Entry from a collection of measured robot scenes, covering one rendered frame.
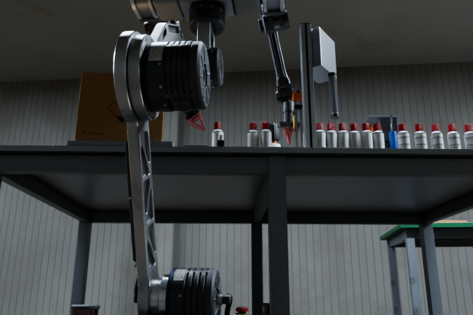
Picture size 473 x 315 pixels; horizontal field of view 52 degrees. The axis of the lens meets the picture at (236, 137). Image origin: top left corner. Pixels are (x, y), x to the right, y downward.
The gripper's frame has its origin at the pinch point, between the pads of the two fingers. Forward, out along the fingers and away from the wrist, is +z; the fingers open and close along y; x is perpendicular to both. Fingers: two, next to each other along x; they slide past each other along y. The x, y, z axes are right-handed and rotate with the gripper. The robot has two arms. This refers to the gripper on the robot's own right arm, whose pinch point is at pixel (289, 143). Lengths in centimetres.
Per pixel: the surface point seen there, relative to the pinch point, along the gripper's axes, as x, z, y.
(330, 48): 15.2, -40.6, -17.7
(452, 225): -100, 23, -116
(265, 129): 8.8, -3.1, 11.7
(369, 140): 9.2, 1.1, -34.1
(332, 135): 8.6, -1.1, -18.2
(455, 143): 8, 2, -72
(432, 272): -70, 53, -88
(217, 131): 9.1, -2.0, 32.8
